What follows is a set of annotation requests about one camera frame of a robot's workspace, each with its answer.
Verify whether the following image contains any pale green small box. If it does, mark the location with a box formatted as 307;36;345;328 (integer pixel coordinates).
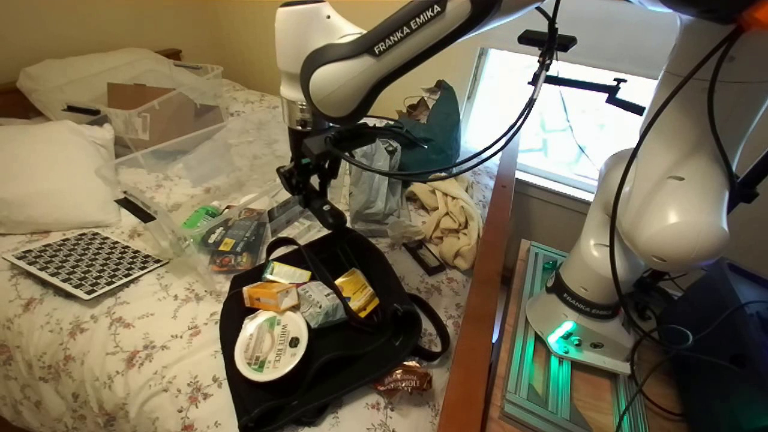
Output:
259;259;314;288

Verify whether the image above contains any brown cardboard piece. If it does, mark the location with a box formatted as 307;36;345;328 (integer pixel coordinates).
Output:
103;79;229;150

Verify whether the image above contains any brown wooden headboard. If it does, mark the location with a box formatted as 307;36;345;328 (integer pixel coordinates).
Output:
0;81;37;123

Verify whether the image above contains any black mounting bar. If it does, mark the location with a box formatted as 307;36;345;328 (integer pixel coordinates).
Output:
725;149;768;216

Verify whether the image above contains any brown shiny wrapper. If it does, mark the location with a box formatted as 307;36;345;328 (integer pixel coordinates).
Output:
371;360;436;402

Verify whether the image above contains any black fabric bag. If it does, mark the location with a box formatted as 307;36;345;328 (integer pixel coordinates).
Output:
217;226;453;432

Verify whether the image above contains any grey plastic bag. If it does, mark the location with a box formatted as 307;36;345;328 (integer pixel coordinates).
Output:
345;135;407;239

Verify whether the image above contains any black flat rectangular device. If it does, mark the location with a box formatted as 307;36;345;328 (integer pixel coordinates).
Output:
112;192;160;226

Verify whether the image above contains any black white checkerboard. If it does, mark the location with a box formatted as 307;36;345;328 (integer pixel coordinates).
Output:
3;227;173;303

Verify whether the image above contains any black mounted camera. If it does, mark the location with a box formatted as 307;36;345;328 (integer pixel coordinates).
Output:
515;25;579;55

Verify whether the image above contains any white pillow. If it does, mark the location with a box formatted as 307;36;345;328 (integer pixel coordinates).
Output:
0;118;124;234

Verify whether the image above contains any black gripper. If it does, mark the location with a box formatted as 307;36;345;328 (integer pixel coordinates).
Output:
273;147;351;234

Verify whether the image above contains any grey green packet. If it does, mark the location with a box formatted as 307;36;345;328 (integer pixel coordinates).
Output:
296;279;349;331

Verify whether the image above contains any floral white bedspread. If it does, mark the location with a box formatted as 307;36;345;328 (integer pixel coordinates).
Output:
0;77;499;432

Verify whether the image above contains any dark blue bag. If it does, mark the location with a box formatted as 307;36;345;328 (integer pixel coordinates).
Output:
659;262;768;432

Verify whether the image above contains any cream towel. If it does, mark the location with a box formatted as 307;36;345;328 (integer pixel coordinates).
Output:
403;175;483;273

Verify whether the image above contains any orange small box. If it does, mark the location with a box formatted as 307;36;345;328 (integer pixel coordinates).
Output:
239;279;301;315

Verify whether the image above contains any teal cloth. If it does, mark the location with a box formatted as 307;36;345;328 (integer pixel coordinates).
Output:
394;77;465;183

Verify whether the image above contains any dark colourful snack packet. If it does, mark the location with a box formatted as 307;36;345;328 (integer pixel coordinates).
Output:
199;216;269;270

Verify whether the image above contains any large clear storage box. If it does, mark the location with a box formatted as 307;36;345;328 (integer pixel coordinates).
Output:
111;118;356;279

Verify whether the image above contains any green snack packet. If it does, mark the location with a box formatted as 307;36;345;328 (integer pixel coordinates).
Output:
179;201;226;234

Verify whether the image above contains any translucent white plastic bag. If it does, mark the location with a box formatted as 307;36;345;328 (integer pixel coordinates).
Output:
15;46;231;124

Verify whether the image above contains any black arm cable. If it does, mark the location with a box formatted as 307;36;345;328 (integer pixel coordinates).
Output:
333;0;565;184

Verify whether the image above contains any black hanging cable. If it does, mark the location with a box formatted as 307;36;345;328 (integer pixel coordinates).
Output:
604;22;768;421

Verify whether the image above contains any small clear lattice basket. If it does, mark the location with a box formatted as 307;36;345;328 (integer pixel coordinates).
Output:
153;192;278;279

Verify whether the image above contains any clear box with cardboard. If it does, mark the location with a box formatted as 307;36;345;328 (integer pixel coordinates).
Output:
101;77;235;163

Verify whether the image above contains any brown wooden footboard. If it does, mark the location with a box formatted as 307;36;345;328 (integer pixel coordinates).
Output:
436;141;523;432

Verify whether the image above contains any yellow foil packet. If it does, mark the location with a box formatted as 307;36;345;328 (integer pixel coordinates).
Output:
332;265;385;321

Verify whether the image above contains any black flat phone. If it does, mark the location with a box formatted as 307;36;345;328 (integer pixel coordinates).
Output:
401;237;448;279

